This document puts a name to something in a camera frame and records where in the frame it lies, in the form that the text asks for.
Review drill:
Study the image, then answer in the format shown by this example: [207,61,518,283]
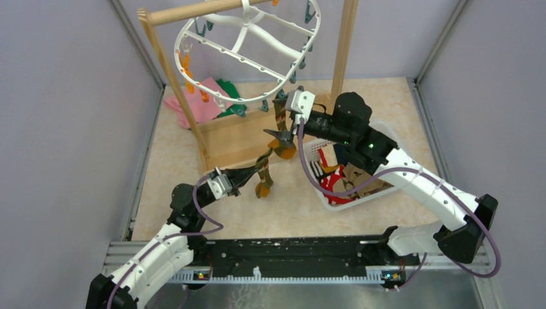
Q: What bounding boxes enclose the olive striped sock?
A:
[268,96,297,160]
[255,148,274,199]

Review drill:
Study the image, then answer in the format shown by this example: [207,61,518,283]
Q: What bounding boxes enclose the white oval clip hanger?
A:
[173,1,321,113]

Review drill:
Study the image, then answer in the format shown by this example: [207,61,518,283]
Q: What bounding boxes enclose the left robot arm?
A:
[85,166,259,308]

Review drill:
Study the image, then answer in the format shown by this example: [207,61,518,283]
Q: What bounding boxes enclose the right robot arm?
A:
[268,89,498,265]

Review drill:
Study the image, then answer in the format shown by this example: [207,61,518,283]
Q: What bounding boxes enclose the wooden hanger rack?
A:
[137,0,360,171]

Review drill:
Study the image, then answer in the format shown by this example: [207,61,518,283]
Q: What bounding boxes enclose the navy blue sock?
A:
[333,144,349,166]

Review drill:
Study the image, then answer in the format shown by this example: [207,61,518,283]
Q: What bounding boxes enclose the green cloth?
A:
[216,79,247,118]

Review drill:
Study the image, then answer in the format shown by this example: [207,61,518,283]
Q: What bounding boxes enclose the red white striped sock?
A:
[318,145,344,192]

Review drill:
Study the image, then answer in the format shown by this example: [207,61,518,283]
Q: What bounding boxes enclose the white plastic laundry basket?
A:
[303,120,405,211]

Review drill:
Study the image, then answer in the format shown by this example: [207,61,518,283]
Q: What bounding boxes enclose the tan ribbed sock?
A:
[343,164,392,198]

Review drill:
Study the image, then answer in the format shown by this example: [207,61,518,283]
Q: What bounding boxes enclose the argyle brown sock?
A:
[341,178,360,200]

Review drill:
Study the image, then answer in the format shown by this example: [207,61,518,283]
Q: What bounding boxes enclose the pink cloth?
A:
[163,77,232,129]

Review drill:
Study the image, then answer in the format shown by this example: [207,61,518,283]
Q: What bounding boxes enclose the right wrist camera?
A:
[285,89,315,126]

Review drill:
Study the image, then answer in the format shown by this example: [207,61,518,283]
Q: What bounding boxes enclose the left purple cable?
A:
[106,174,225,309]

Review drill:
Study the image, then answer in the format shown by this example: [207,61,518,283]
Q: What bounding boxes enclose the purple cable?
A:
[106,174,225,309]
[296,117,502,291]

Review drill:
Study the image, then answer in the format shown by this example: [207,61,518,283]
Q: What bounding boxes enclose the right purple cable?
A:
[296,117,502,291]

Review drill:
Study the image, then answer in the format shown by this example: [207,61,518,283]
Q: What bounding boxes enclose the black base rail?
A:
[184,229,421,290]

